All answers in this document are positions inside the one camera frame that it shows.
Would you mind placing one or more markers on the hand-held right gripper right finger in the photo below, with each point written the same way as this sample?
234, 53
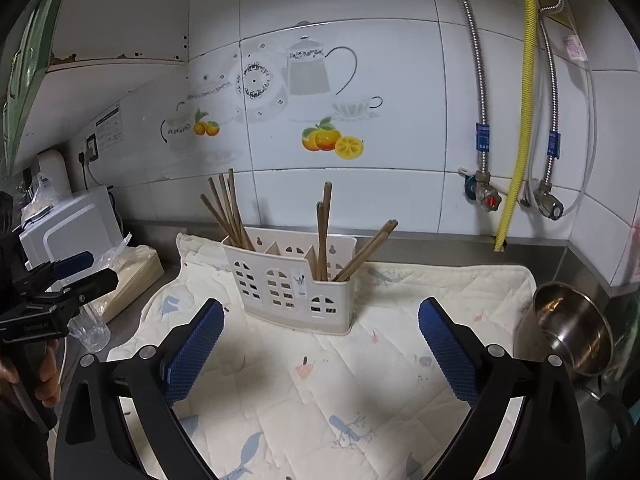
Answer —
447, 350

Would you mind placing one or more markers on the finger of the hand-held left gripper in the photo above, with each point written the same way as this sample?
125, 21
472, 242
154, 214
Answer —
75, 265
95, 282

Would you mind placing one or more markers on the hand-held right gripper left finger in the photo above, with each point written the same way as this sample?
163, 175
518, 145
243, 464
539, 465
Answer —
195, 350

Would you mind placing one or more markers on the white plastic utensil holder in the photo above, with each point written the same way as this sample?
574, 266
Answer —
300, 319

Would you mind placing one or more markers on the wooden chopstick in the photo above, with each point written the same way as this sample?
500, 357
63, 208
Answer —
220, 222
372, 244
218, 205
327, 220
320, 240
235, 205
362, 260
227, 205

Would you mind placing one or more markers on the person's left hand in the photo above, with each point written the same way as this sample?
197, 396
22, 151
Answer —
47, 375

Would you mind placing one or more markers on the clear plastic bag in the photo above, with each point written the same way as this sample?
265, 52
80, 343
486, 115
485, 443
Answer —
40, 195
112, 260

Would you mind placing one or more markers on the beige box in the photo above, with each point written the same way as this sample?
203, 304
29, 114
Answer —
135, 275

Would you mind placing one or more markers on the white microwave oven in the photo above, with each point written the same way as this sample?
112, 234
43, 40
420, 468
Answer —
85, 220

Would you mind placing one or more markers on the clear drinking glass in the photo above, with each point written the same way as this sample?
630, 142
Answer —
90, 332

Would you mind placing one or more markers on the white plastic appliance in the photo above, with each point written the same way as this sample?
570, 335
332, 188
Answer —
52, 170

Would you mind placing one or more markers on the stainless steel pot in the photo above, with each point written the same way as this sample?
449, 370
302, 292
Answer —
565, 320

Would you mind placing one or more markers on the cream printed quilted cloth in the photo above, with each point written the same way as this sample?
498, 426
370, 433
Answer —
325, 385

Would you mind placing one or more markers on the metal pipe valve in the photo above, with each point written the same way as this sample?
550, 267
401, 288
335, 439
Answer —
547, 202

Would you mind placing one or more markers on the green cabinet door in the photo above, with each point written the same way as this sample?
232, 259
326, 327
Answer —
30, 60

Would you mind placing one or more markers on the thin white tube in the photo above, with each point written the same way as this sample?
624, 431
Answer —
594, 125

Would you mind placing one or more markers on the pink paper tag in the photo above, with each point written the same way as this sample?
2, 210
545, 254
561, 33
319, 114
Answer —
575, 47

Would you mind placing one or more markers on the wall power socket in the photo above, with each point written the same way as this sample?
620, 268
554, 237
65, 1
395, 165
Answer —
90, 147

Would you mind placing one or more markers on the white wall label sticker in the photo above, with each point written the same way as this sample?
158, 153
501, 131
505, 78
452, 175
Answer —
109, 127

